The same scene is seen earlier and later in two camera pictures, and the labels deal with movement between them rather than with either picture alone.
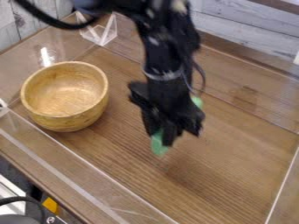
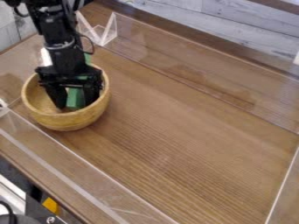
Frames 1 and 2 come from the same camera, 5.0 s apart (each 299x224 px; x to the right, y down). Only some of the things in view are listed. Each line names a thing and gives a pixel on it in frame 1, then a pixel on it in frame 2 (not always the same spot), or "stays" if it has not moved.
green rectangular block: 159,145 -> 77,95
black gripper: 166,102 -> 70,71
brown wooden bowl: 65,94 stays
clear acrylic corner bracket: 98,33 stays
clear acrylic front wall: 89,190 stays
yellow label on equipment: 51,205 stays
